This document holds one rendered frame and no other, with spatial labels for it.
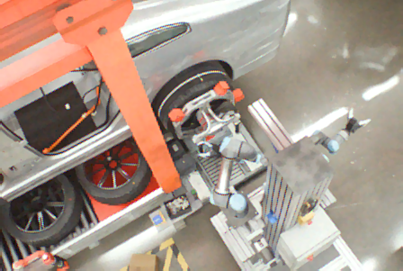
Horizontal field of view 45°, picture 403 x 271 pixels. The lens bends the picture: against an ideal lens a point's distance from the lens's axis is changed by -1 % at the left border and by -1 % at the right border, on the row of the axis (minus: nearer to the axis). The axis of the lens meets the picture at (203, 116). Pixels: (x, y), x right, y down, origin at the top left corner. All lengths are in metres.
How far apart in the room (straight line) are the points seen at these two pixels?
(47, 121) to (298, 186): 2.49
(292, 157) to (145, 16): 1.39
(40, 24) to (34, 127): 2.48
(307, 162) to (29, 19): 1.51
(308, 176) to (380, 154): 2.41
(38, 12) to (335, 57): 3.83
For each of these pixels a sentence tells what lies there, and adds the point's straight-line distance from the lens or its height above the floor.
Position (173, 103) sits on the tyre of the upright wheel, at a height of 1.11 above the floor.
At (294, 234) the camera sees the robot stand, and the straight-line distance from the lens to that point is 3.31.
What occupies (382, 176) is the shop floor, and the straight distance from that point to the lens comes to 4.87.
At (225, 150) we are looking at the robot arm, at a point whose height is 1.31.
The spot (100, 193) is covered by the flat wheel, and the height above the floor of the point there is 0.50.
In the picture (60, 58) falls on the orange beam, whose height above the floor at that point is 2.73.
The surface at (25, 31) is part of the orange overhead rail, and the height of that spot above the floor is 3.00.
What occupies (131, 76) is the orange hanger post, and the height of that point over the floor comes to 2.39.
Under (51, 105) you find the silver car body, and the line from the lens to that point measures 4.42.
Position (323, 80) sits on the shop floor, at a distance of 5.18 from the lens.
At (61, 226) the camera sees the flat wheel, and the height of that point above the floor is 0.50.
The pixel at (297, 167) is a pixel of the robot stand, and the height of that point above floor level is 2.03.
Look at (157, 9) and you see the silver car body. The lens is 3.33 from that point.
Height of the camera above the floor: 4.46
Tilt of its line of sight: 64 degrees down
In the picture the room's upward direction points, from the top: 11 degrees counter-clockwise
